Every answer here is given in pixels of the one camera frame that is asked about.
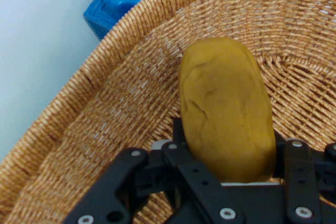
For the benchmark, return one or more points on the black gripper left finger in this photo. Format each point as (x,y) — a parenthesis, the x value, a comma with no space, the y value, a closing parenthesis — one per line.
(199,187)

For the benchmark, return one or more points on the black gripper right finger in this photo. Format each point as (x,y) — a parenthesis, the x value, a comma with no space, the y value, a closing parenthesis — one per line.
(299,182)

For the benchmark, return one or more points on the yellow potato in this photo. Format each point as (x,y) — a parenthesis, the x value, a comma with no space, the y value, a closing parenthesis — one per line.
(225,108)

